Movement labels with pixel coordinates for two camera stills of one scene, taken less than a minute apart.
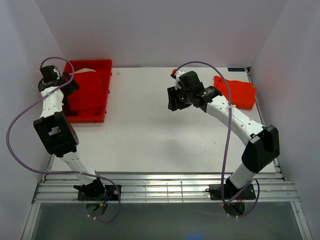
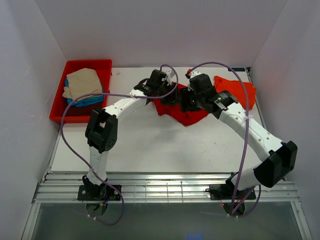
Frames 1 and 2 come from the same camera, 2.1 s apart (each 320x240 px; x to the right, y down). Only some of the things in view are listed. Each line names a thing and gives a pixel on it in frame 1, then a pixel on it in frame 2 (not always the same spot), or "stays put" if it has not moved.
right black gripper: [173, 103] stays put
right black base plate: [248, 193] stays put
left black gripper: [71, 87] → [172, 98]
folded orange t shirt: [242, 94] stays put
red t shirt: [88, 99] → [175, 111]
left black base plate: [111, 194] stays put
